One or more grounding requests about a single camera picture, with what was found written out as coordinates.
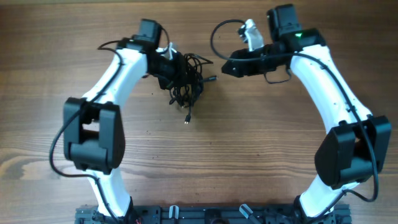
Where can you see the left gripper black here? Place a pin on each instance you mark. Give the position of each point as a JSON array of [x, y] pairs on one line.
[[181, 73]]

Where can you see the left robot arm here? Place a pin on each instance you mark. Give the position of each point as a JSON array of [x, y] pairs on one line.
[[92, 131]]

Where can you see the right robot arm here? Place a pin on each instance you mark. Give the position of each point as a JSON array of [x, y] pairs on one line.
[[356, 142]]

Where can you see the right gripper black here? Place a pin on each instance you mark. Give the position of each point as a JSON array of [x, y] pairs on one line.
[[243, 68]]

